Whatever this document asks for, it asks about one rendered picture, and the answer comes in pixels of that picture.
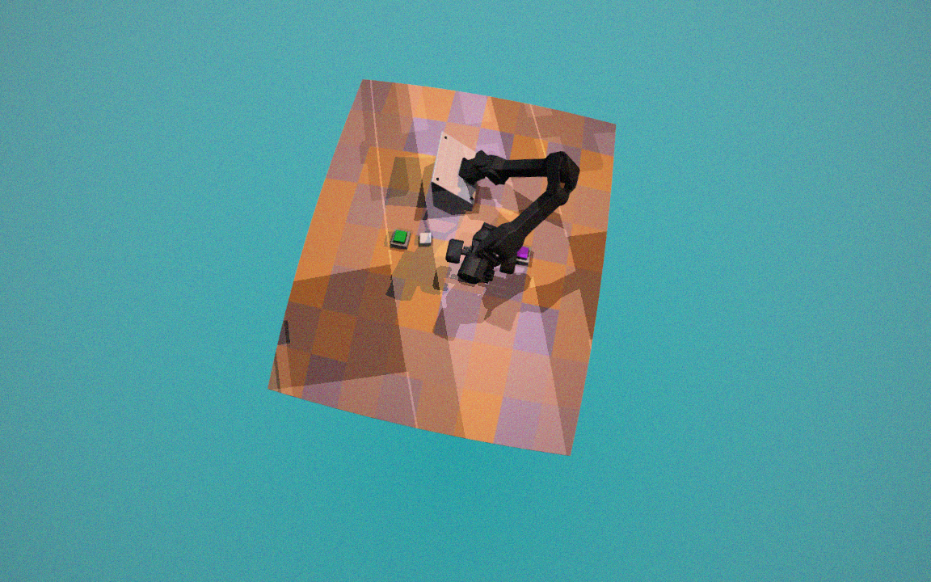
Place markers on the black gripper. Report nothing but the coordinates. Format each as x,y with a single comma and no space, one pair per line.
454,252

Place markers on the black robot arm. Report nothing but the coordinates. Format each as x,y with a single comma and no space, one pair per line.
509,237

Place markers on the green button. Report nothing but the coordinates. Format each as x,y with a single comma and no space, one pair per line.
401,239

